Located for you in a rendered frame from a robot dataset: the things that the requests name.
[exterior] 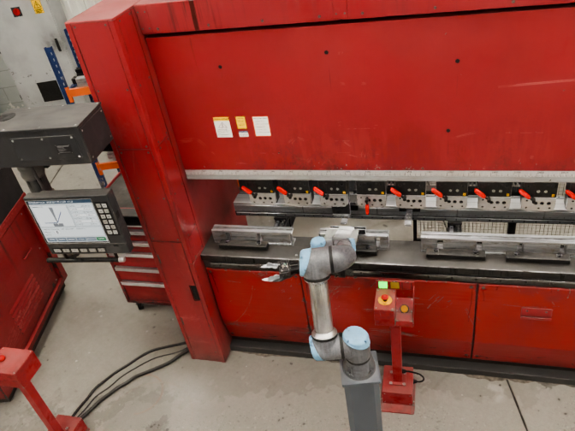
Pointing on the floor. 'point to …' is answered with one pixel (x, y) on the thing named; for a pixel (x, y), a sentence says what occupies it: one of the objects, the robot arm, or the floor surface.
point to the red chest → (137, 260)
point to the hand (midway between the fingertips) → (263, 274)
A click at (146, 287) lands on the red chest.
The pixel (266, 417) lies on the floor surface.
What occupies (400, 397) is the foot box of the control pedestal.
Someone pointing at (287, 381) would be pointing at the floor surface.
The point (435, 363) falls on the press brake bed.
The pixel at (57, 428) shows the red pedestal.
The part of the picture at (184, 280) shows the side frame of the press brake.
